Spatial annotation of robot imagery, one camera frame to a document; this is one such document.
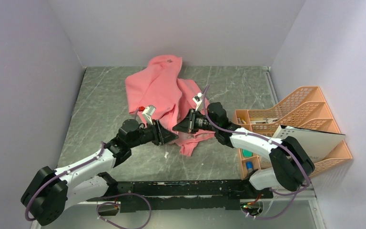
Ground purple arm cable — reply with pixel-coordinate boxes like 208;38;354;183
202;84;312;221
24;141;152;229

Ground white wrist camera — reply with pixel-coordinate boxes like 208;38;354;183
138;105;156;125
193;92;204;112

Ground blue capped item in organizer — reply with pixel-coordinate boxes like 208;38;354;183
245;161;254;173

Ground green eraser in organizer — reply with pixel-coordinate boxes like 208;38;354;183
241;149;253;158

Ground white folder in organizer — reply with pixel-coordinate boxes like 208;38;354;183
273;125;346;163

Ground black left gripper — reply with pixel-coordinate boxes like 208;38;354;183
128;119;178;148

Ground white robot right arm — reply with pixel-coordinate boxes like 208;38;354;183
173;103;315;198

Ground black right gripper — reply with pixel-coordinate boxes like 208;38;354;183
173;109;218;135

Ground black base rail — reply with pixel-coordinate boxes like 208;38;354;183
89;179;273;213

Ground pink zip-up jacket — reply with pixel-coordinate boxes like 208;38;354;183
124;55;217;157

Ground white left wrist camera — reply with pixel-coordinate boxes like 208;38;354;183
138;105;156;125

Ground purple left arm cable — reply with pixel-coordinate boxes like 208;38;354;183
24;141;152;229

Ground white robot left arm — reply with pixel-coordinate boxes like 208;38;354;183
21;119;178;226

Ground orange plastic desk organizer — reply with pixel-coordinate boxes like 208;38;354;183
233;86;353;178

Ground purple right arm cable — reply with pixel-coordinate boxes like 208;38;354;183
202;84;312;221

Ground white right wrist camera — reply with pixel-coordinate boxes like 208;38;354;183
193;92;204;112

